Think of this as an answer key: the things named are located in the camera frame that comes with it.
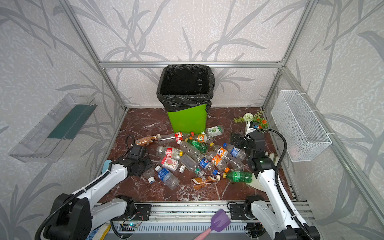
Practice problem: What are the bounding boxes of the brown tea bottle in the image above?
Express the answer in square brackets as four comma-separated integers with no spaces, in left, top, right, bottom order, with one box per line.
[135,134,161,147]

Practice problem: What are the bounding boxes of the red label clear bottle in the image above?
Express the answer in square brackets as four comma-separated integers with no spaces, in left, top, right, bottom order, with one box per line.
[156,146,184,160]

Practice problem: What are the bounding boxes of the blue label water bottle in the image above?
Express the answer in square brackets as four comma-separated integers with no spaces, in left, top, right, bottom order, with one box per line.
[155,166,180,190]

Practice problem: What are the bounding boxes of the green bottle orange cap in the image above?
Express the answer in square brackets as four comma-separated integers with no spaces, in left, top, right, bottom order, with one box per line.
[223,171,253,184]

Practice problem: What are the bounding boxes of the green sprite bottle yellow cap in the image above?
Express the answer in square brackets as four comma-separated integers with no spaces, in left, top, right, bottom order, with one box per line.
[185,138,208,154]

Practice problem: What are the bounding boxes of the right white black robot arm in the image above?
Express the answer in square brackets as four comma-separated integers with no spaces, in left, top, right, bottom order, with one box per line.
[245,128,321,240]

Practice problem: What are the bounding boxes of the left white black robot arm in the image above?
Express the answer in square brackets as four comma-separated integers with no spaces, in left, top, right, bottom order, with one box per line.
[35,143,153,240]

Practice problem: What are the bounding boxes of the coca cola bottle near bin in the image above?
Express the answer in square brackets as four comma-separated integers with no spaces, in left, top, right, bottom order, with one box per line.
[157,132,185,143]

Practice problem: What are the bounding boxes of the orange label bottle near bin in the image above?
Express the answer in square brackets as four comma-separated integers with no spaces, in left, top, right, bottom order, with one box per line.
[190,133,213,144]

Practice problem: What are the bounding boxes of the green plastic trash bin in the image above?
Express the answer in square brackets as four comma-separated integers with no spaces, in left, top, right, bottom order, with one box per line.
[168,105,208,134]

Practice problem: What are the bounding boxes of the black bin liner bag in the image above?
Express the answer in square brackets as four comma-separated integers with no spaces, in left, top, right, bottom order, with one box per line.
[157,64,216,112]

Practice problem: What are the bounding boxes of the clear bottle blue cap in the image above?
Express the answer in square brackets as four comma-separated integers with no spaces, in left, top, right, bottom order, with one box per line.
[223,143,247,161]

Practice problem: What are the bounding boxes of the white pot artificial flowers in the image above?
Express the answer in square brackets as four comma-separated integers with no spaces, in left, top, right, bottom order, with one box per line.
[233,110,269,130]

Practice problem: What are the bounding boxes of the pink guava label bottle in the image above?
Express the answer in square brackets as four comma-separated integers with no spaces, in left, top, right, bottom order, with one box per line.
[160,156,179,172]

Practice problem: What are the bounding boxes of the teal plastic spatula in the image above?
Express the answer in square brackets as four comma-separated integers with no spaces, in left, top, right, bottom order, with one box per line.
[102,160,112,174]

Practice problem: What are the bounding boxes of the lime label square bottle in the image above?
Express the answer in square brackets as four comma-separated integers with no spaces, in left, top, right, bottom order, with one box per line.
[205,125,225,137]

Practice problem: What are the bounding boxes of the orange fanta label bottle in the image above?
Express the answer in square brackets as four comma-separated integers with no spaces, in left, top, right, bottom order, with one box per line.
[210,143,230,173]

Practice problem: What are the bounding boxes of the clear bottle green cap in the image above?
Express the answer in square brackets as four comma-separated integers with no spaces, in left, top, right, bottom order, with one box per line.
[180,154,205,178]

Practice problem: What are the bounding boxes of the pepsi blue label bottle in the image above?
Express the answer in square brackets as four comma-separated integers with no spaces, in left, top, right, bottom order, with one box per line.
[199,158,219,176]

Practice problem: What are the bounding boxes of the long clear bottle white cap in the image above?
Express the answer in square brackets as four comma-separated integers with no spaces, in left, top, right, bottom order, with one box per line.
[177,140,205,162]

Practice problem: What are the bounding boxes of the crushed brown label bottle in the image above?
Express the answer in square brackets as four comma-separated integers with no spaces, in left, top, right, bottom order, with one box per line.
[191,175,221,190]

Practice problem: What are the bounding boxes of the green circuit board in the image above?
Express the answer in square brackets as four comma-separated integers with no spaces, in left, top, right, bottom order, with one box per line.
[120,223,142,231]

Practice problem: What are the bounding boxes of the purple plastic scoop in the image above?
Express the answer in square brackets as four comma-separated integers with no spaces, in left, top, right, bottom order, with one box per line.
[195,209,231,240]

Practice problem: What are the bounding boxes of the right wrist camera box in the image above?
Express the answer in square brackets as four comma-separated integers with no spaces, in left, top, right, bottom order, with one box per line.
[245,122,259,135]

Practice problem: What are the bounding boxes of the white wire mesh basket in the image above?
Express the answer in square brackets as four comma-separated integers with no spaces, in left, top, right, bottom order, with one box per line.
[271,90,332,162]

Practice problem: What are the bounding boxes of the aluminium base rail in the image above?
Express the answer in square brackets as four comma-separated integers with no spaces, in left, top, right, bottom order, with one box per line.
[89,200,316,235]

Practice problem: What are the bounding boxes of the clear acrylic wall shelf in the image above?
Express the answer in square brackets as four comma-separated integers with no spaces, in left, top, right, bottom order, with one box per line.
[9,94,98,163]

